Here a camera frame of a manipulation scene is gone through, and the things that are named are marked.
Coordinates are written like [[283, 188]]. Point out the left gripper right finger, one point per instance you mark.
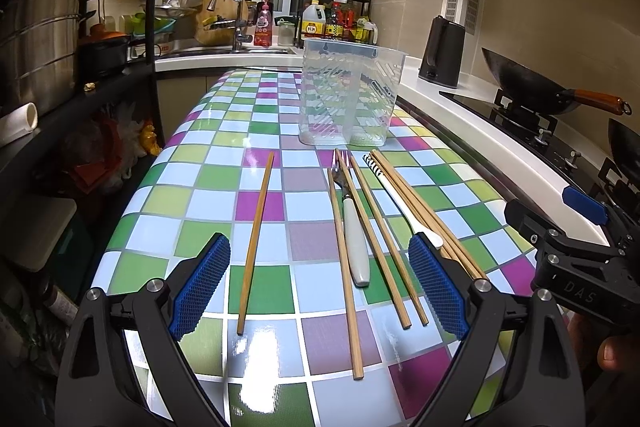
[[541, 384]]

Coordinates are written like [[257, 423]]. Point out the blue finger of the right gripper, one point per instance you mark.
[[585, 205]]

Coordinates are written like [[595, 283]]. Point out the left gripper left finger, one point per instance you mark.
[[98, 386]]

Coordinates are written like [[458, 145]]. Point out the long wooden chopstick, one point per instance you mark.
[[350, 310]]

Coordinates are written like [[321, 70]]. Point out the lone wooden chopstick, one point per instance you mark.
[[251, 254]]

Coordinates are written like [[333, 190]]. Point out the clear plastic utensil holder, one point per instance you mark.
[[348, 93]]

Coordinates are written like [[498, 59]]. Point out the person's right hand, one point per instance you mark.
[[594, 342]]

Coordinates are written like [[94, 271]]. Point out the black gas stove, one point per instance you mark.
[[538, 134]]

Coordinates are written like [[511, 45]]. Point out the black electric kettle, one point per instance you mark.
[[442, 57]]

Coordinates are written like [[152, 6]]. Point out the checkered colourful tablecloth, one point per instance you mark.
[[291, 367]]

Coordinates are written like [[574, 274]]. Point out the white paper roll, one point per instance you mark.
[[22, 121]]

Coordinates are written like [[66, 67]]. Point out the orange lidded black pot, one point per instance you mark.
[[102, 52]]

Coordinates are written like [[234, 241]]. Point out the yellow oil bottle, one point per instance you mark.
[[313, 21]]

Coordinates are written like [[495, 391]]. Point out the black shelving unit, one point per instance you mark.
[[18, 161]]

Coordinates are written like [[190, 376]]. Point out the large steel stockpot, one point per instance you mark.
[[38, 45]]

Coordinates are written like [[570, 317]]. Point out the chrome sink faucet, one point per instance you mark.
[[229, 14]]

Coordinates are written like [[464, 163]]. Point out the red dish soap bottle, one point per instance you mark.
[[263, 27]]

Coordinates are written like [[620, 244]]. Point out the black wok wooden handle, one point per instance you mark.
[[544, 96]]

